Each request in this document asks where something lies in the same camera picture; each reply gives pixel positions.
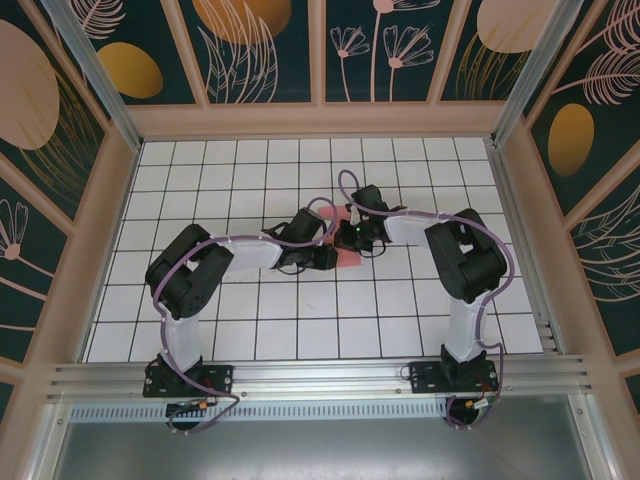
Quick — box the aluminium frame profile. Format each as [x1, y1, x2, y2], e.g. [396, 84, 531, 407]
[29, 402, 71, 480]
[569, 394, 619, 480]

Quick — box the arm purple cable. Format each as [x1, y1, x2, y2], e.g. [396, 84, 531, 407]
[152, 197, 337, 439]
[337, 169, 516, 432]

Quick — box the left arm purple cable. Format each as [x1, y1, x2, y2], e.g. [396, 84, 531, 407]
[152, 197, 337, 439]

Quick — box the aluminium side rail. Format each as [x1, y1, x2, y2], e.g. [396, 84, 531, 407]
[487, 139, 569, 357]

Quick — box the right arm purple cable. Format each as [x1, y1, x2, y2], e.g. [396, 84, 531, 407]
[337, 169, 516, 432]

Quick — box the perforated metal cable tray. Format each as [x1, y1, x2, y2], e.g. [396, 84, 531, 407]
[69, 402, 454, 422]

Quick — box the pink cloth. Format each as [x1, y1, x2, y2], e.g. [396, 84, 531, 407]
[313, 204, 363, 269]

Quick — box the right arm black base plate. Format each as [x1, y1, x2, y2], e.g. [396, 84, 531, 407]
[408, 359, 500, 397]

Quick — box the grey metal panel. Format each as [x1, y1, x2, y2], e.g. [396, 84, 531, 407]
[49, 418, 599, 480]

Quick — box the long aluminium mounting rail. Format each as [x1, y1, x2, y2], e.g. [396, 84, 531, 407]
[47, 353, 595, 402]

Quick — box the aluminium corner post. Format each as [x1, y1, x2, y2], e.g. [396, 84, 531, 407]
[489, 0, 585, 150]
[40, 0, 145, 152]

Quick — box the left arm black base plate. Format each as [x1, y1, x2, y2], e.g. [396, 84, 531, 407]
[142, 363, 236, 400]

